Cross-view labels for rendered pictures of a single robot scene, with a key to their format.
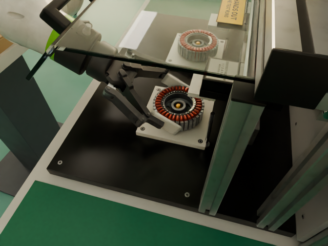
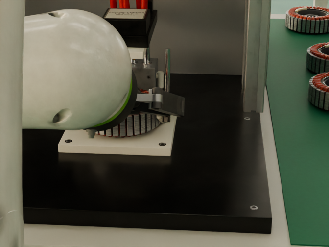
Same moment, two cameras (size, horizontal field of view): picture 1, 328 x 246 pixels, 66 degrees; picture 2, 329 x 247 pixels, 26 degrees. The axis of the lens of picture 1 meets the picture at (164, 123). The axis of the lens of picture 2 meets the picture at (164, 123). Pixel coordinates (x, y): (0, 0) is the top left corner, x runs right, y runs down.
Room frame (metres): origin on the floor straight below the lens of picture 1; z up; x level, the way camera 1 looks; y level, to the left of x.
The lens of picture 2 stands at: (0.49, 0.89, 1.19)
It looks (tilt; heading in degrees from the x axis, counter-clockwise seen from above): 24 degrees down; 259
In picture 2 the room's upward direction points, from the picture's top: straight up
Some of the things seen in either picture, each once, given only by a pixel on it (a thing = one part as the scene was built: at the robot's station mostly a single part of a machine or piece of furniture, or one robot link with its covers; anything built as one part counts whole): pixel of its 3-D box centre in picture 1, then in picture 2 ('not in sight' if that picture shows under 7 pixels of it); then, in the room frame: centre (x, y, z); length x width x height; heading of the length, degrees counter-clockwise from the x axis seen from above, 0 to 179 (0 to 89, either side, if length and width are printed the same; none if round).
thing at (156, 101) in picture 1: (178, 107); (120, 111); (0.38, -0.03, 0.80); 0.11 x 0.11 x 0.04
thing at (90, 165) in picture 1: (193, 86); (40, 131); (0.49, -0.08, 0.76); 0.64 x 0.47 x 0.02; 165
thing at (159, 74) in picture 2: not in sight; (159, 81); (0.30, -0.15, 0.80); 0.01 x 0.01 x 0.03; 75
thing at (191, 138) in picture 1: (177, 114); (121, 127); (0.38, -0.03, 0.78); 0.15 x 0.15 x 0.01; 75
